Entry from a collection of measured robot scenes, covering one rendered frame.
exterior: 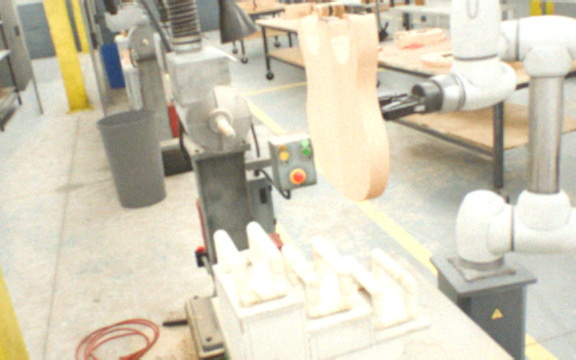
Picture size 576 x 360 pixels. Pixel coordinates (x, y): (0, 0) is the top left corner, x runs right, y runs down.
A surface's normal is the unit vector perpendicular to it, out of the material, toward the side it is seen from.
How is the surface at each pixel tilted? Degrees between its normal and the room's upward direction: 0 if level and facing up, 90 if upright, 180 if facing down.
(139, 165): 93
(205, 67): 90
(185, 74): 90
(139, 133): 94
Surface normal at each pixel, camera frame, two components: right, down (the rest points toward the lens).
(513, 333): 0.14, 0.32
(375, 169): 0.33, 0.45
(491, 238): -0.32, 0.35
